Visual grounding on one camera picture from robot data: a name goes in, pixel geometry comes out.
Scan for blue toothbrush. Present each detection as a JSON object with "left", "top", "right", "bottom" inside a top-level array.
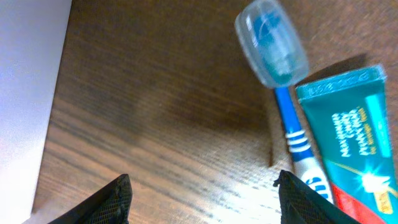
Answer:
[{"left": 234, "top": 0, "right": 333, "bottom": 202}]

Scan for pink cardboard box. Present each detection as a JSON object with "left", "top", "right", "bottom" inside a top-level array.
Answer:
[{"left": 1, "top": 0, "right": 72, "bottom": 223}]

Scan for small toothpaste tube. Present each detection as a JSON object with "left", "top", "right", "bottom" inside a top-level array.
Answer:
[{"left": 296, "top": 65, "right": 397, "bottom": 223}]

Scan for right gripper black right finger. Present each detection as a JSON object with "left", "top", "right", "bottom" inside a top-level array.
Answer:
[{"left": 273, "top": 170, "right": 359, "bottom": 224}]

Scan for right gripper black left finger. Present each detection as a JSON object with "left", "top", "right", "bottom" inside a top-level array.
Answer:
[{"left": 50, "top": 174, "right": 132, "bottom": 224}]

